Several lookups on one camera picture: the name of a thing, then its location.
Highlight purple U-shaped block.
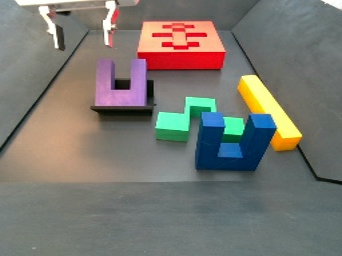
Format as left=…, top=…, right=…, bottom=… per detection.
left=94, top=59, right=146, bottom=107

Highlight green zigzag block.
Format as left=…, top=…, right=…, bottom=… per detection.
left=154, top=96, right=244, bottom=143

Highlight red slotted board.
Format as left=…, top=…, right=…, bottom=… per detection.
left=137, top=21, right=225, bottom=70

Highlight yellow long block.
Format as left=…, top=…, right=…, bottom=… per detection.
left=237, top=75, right=301, bottom=151

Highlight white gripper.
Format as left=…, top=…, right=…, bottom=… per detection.
left=14, top=0, right=138, bottom=51

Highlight blue U-shaped block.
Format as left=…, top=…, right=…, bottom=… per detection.
left=194, top=112, right=276, bottom=171

